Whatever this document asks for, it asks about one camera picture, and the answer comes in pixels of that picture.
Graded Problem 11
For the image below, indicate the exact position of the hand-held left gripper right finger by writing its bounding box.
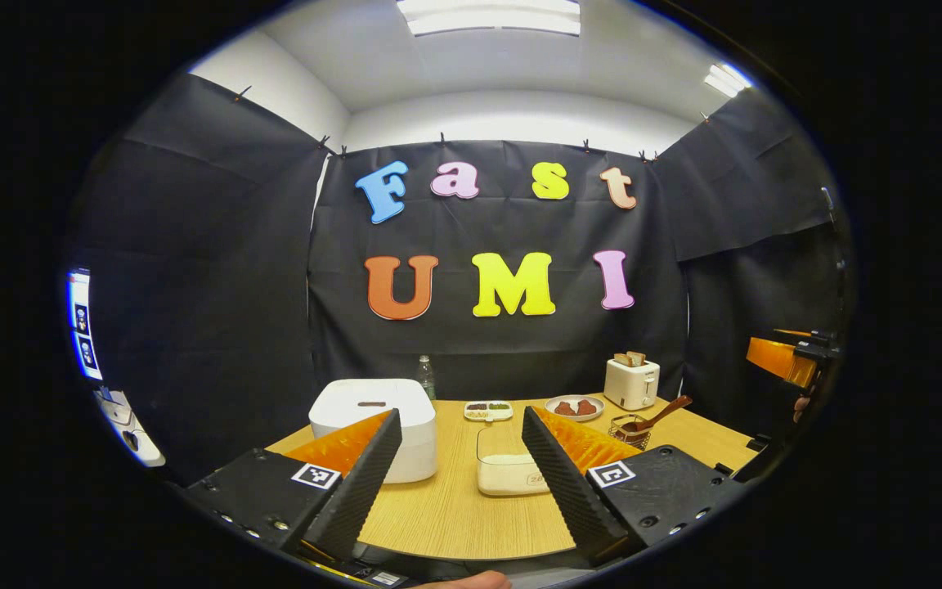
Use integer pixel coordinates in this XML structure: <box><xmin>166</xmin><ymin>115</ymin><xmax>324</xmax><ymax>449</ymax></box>
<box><xmin>520</xmin><ymin>405</ymin><xmax>754</xmax><ymax>569</ymax></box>

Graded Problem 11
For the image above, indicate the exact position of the clear plastic rice container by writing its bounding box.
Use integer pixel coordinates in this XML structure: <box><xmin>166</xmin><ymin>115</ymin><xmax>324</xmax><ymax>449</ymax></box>
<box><xmin>476</xmin><ymin>425</ymin><xmax>554</xmax><ymax>497</ymax></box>

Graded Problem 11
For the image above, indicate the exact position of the brown wooden spoon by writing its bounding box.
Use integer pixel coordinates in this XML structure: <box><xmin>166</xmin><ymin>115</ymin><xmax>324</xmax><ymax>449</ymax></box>
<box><xmin>618</xmin><ymin>395</ymin><xmax>693</xmax><ymax>434</ymax></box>

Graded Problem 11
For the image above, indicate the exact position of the black backdrop cloth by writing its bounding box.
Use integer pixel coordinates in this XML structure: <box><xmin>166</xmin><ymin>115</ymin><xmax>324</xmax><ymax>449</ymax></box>
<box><xmin>70</xmin><ymin>72</ymin><xmax>856</xmax><ymax>483</ymax></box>

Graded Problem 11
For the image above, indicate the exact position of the metal wire chopstick holder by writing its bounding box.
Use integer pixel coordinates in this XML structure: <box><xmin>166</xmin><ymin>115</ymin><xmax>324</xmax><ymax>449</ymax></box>
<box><xmin>608</xmin><ymin>414</ymin><xmax>653</xmax><ymax>451</ymax></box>

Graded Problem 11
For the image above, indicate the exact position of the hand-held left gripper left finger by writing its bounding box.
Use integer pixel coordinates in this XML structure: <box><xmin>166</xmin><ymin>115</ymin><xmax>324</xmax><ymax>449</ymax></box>
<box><xmin>181</xmin><ymin>409</ymin><xmax>403</xmax><ymax>575</ymax></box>

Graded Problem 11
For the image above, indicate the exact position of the white divided grain dish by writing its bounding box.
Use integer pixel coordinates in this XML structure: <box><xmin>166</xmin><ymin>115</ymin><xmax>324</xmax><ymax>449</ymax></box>
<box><xmin>464</xmin><ymin>400</ymin><xmax>514</xmax><ymax>423</ymax></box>

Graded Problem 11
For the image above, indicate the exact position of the white rice cooker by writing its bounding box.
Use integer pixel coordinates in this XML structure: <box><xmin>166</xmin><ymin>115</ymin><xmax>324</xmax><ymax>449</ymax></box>
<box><xmin>309</xmin><ymin>379</ymin><xmax>437</xmax><ymax>484</ymax></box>

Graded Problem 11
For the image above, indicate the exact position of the small ceiling light panel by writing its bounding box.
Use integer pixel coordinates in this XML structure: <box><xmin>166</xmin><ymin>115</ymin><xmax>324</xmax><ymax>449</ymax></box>
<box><xmin>703</xmin><ymin>63</ymin><xmax>754</xmax><ymax>99</ymax></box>

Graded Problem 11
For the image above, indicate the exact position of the lit computer screen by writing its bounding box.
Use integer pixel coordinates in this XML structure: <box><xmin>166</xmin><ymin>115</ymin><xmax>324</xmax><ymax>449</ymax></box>
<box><xmin>66</xmin><ymin>268</ymin><xmax>104</xmax><ymax>381</ymax></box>

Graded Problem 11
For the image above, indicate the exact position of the white round plate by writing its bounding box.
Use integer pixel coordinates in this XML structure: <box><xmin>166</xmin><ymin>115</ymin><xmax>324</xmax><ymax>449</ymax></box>
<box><xmin>545</xmin><ymin>395</ymin><xmax>605</xmax><ymax>422</ymax></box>

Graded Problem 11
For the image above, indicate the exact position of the large ceiling light panel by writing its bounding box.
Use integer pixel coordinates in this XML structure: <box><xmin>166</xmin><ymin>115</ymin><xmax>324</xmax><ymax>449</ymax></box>
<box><xmin>396</xmin><ymin>0</ymin><xmax>582</xmax><ymax>37</ymax></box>

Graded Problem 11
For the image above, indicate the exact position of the white toaster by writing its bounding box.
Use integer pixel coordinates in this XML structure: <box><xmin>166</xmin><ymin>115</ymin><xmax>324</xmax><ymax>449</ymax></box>
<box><xmin>603</xmin><ymin>360</ymin><xmax>661</xmax><ymax>411</ymax></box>

